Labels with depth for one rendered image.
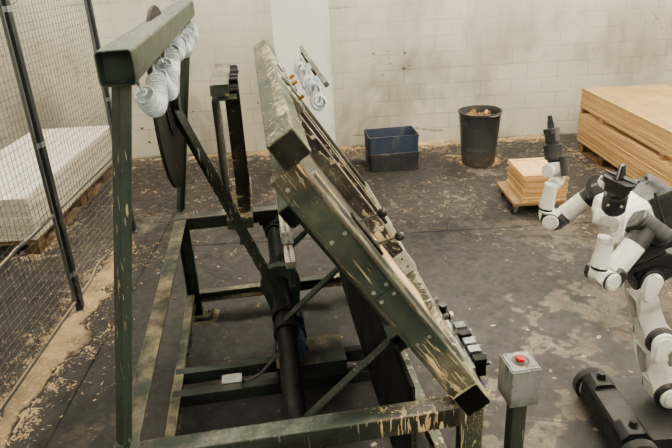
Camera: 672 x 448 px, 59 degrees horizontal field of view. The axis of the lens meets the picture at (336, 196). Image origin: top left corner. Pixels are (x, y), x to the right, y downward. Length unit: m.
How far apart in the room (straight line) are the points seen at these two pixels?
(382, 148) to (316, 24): 1.66
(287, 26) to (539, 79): 3.59
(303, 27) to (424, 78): 2.22
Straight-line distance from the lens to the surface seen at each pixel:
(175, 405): 3.52
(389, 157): 6.97
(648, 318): 3.20
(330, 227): 1.87
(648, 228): 2.69
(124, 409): 2.27
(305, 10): 6.24
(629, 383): 3.72
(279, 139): 1.75
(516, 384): 2.43
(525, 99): 8.28
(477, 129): 6.98
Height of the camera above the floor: 2.40
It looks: 22 degrees down
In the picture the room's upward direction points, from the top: 3 degrees counter-clockwise
